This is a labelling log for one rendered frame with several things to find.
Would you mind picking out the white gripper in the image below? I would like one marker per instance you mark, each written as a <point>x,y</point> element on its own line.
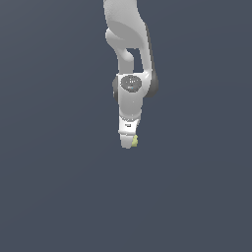
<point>128,125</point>

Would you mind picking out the small yellow-green object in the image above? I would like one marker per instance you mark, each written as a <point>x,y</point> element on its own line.
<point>135,141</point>

